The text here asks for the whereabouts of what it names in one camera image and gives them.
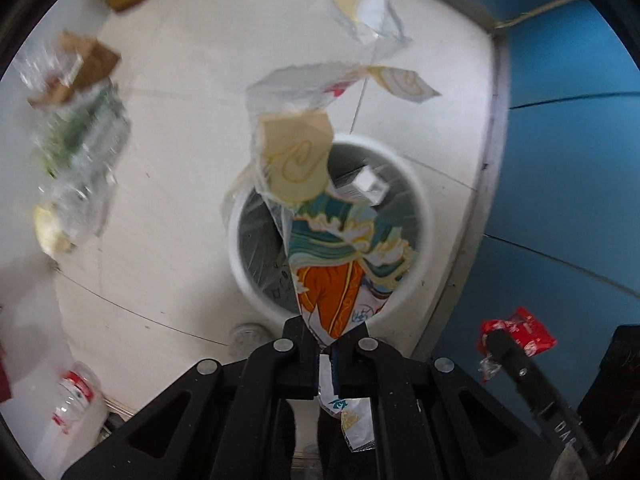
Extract yellow lumpy thing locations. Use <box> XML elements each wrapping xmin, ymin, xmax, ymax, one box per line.
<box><xmin>32</xmin><ymin>205</ymin><xmax>76</xmax><ymax>256</ymax></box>

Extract brown carton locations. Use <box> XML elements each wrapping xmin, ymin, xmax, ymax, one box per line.
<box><xmin>27</xmin><ymin>30</ymin><xmax>122</xmax><ymax>106</ymax></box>

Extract clear bottle red label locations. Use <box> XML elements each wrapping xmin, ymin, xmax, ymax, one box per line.
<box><xmin>50</xmin><ymin>360</ymin><xmax>108</xmax><ymax>461</ymax></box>

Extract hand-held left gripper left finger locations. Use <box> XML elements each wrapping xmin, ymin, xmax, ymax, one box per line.
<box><xmin>60</xmin><ymin>316</ymin><xmax>321</xmax><ymax>480</ymax></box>

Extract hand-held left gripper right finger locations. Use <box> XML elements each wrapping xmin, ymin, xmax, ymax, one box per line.
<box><xmin>330</xmin><ymin>325</ymin><xmax>551</xmax><ymax>480</ymax></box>

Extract white trash bin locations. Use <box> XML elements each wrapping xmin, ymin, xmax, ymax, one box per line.
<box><xmin>227</xmin><ymin>134</ymin><xmax>432</xmax><ymax>328</ymax></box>

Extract long cartoon printed wrapper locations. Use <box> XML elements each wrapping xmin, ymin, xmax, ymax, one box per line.
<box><xmin>220</xmin><ymin>62</ymin><xmax>442</xmax><ymax>453</ymax></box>

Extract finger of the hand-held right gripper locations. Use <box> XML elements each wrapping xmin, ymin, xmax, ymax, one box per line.
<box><xmin>487</xmin><ymin>332</ymin><xmax>601</xmax><ymax>466</ymax></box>

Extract small white box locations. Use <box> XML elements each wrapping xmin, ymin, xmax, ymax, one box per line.
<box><xmin>332</xmin><ymin>166</ymin><xmax>392</xmax><ymax>207</ymax></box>

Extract clear bottles green label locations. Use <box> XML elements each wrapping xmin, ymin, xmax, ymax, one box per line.
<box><xmin>30</xmin><ymin>80</ymin><xmax>133</xmax><ymax>241</ymax></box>

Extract blue kitchen cabinet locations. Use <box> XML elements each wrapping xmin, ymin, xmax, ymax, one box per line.
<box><xmin>425</xmin><ymin>0</ymin><xmax>640</xmax><ymax>411</ymax></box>

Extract small red packet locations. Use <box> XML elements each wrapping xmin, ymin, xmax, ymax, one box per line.
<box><xmin>477</xmin><ymin>307</ymin><xmax>557</xmax><ymax>378</ymax></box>

